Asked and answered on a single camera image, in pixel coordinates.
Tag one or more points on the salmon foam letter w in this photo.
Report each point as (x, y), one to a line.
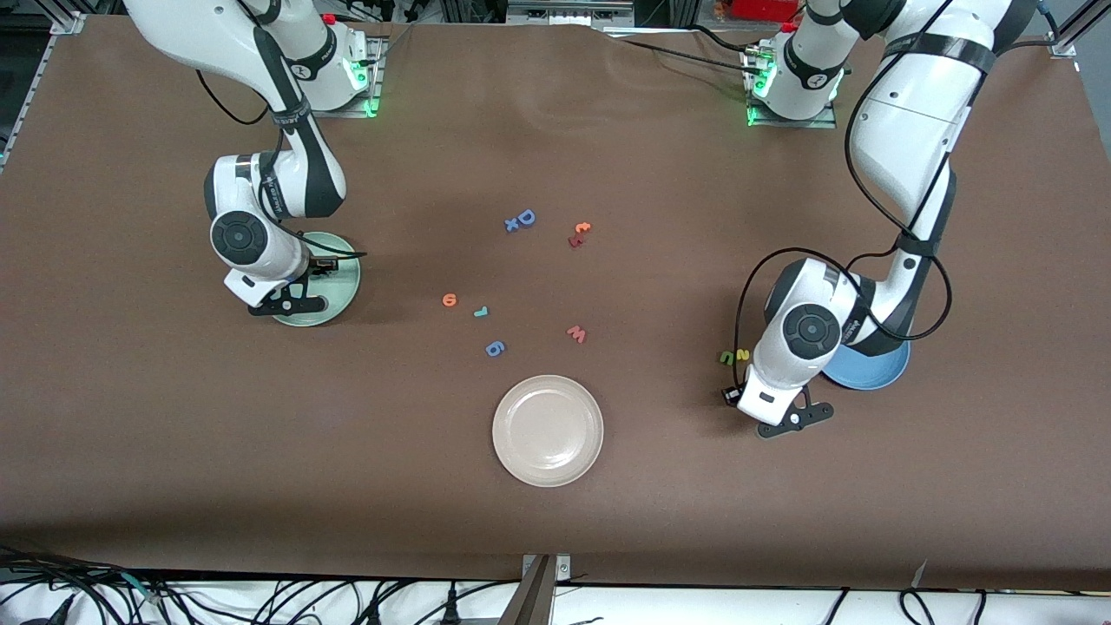
(576, 335)

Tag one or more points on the aluminium frame rail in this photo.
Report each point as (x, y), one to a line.
(1063, 43)
(65, 22)

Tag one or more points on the grey power strip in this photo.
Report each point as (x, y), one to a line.
(564, 10)

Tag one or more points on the brown table cover sheet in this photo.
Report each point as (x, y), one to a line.
(174, 434)

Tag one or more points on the white tape tag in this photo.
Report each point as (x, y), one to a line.
(920, 573)

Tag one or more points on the blue plate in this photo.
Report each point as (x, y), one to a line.
(877, 375)

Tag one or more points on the red box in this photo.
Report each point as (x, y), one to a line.
(764, 9)

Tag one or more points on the blue foam letter D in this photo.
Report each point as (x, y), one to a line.
(521, 217)

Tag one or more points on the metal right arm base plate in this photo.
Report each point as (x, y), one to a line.
(378, 87)

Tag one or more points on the black power plug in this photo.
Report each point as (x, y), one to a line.
(450, 608)

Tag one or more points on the white ledge board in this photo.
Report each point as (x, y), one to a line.
(694, 608)

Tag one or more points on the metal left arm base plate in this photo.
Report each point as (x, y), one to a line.
(829, 123)

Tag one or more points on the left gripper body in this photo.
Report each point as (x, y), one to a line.
(732, 395)

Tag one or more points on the pale green plate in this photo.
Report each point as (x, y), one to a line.
(343, 286)

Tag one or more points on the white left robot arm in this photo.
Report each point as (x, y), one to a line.
(911, 130)

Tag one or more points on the aluminium profile post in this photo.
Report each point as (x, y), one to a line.
(529, 599)

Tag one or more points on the blue foam number 6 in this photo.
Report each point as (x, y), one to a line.
(488, 346)

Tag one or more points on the beige plate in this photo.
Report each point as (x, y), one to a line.
(548, 430)

